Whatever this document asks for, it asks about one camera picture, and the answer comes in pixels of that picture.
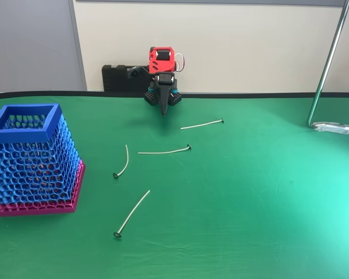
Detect blue and magenta lattice basket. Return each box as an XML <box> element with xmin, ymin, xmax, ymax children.
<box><xmin>0</xmin><ymin>103</ymin><xmax>86</xmax><ymax>217</ymax></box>

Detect black square plate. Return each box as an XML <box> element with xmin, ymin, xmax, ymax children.
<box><xmin>126</xmin><ymin>66</ymin><xmax>149</xmax><ymax>80</ymax></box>

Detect black plastic tool case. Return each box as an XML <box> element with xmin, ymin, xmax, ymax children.
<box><xmin>101</xmin><ymin>64</ymin><xmax>152</xmax><ymax>93</ymax></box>

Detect green table cloth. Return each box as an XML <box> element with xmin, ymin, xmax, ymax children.
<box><xmin>0</xmin><ymin>91</ymin><xmax>349</xmax><ymax>279</ymax></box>

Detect chrome metal stand pole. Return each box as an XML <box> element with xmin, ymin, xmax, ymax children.
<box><xmin>307</xmin><ymin>0</ymin><xmax>349</xmax><ymax>133</ymax></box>

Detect silver clamp fitting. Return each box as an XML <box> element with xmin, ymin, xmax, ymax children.
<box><xmin>313</xmin><ymin>121</ymin><xmax>349</xmax><ymax>135</ymax></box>

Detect red white servo cable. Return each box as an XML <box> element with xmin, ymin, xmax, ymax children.
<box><xmin>174</xmin><ymin>52</ymin><xmax>185</xmax><ymax>73</ymax></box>

